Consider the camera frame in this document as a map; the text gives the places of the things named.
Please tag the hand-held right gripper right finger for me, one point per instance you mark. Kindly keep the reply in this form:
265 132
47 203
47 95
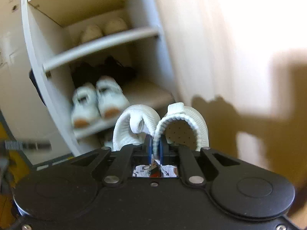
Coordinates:
162 148

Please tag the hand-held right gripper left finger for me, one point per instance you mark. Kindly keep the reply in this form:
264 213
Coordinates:
148 148

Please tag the beige patterned knit shoe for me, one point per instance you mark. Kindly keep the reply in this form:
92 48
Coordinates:
92 34
115 26

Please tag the white wooden shoe rack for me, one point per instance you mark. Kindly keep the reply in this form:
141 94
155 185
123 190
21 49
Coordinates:
36 64

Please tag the black shoe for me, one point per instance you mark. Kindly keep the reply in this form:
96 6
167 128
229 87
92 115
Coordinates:
108 69

